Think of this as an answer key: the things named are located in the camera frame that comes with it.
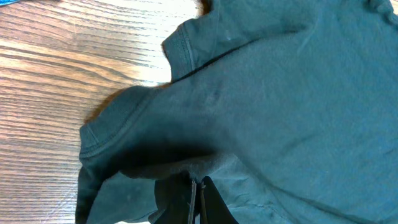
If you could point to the folded blue garment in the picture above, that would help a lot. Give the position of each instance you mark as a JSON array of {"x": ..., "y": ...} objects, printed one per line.
[{"x": 6, "y": 2}]

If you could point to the black t-shirt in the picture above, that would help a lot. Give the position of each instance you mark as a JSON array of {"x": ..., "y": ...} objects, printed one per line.
[{"x": 290, "y": 107}]

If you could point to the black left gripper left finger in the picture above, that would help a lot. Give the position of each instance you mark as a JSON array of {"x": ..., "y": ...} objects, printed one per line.
[{"x": 175, "y": 198}]

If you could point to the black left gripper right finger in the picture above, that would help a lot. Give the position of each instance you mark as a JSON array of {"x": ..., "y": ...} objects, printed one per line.
[{"x": 213, "y": 209}]

